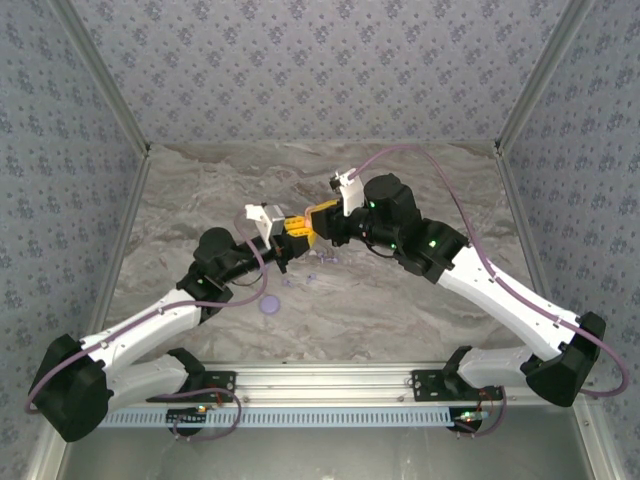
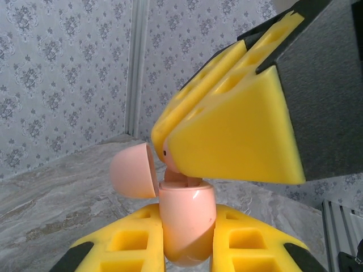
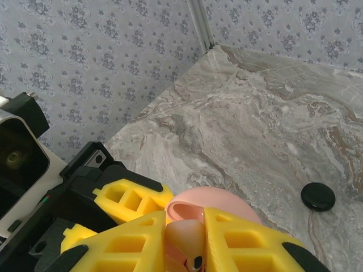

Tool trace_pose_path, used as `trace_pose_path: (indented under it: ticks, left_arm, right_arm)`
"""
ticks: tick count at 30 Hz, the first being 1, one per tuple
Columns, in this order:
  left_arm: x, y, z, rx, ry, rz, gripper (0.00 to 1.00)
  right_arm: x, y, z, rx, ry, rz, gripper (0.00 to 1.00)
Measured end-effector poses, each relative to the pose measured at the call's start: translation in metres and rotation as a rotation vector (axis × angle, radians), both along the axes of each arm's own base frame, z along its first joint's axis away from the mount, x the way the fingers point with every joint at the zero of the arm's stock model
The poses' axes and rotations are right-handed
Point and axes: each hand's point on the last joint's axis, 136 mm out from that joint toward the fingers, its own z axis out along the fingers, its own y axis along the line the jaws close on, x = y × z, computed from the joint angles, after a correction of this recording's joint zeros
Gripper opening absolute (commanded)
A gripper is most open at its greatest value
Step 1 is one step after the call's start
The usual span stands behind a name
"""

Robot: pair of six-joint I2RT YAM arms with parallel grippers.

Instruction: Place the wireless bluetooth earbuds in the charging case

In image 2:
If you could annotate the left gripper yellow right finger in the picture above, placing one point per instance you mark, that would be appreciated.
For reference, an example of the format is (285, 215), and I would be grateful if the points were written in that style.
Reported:
(246, 243)

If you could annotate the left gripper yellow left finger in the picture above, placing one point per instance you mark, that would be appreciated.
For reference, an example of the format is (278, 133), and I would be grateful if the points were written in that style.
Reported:
(127, 243)

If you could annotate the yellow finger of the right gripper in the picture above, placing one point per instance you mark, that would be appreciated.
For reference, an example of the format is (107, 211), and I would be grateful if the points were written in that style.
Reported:
(193, 93)
(241, 136)

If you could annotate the wide slotted aluminium rail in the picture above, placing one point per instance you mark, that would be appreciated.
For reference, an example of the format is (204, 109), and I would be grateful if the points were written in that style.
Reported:
(334, 226)

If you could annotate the pink earbud charging case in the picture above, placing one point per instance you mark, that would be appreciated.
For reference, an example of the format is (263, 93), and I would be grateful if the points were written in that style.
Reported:
(184, 221)

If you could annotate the aluminium frame corner post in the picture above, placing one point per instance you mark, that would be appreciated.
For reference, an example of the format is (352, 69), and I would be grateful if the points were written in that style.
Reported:
(137, 71)

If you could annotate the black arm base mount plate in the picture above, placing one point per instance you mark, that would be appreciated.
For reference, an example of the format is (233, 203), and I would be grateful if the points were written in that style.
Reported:
(351, 263)

